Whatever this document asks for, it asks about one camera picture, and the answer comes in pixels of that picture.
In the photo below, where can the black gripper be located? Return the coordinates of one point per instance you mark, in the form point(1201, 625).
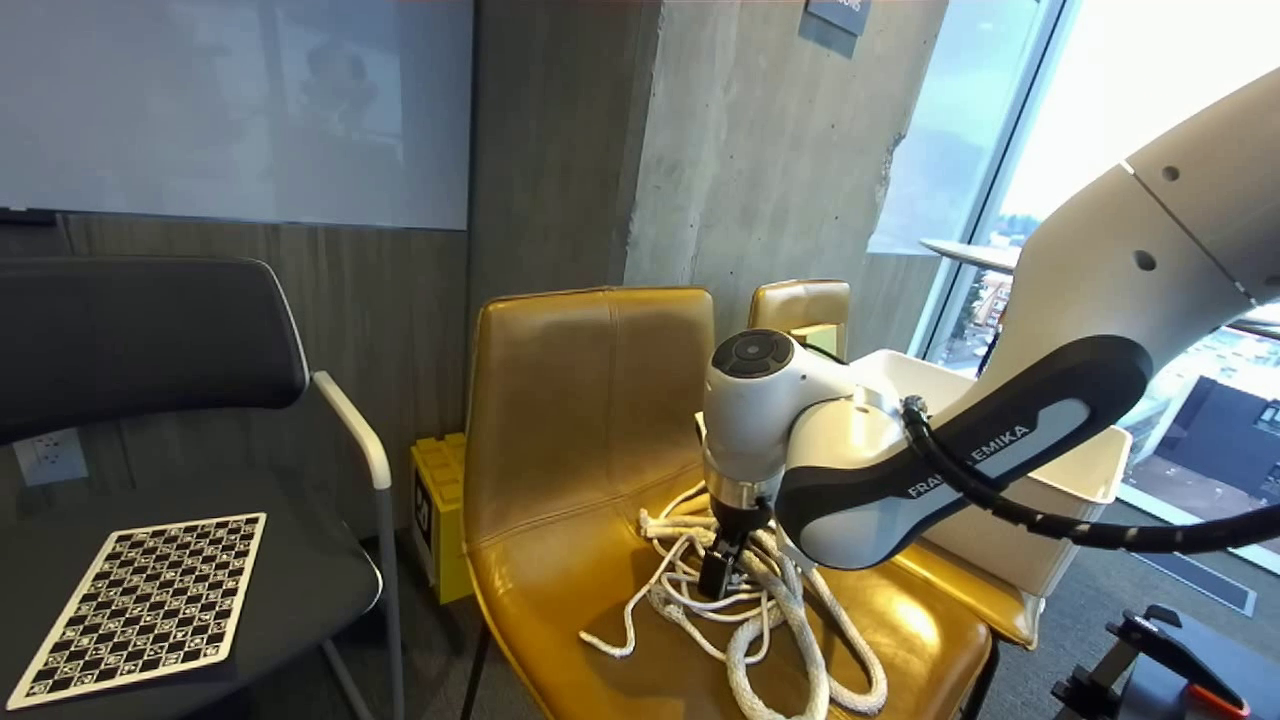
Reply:
point(741, 522)

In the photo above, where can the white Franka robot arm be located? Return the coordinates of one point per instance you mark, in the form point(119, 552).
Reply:
point(866, 455)

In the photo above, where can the yellow plastic box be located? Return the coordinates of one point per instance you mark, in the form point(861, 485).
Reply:
point(442, 522)

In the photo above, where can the white tabletop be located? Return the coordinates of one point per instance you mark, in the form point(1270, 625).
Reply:
point(967, 252)

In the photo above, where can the black and orange clamp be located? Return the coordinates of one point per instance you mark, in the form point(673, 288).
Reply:
point(1152, 663)

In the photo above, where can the white perforated grid plate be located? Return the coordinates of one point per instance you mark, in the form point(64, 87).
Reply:
point(146, 601)

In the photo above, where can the black chair with metal armrest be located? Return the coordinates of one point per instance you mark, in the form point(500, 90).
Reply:
point(123, 332)

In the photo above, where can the large glass window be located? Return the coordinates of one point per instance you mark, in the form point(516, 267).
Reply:
point(1163, 82)

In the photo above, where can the white paper tag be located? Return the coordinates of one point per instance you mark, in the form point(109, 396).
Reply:
point(51, 458)

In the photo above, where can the grey wall plate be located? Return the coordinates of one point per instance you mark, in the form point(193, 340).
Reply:
point(836, 14)

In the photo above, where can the wall whiteboard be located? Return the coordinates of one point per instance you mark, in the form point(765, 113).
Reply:
point(203, 107)

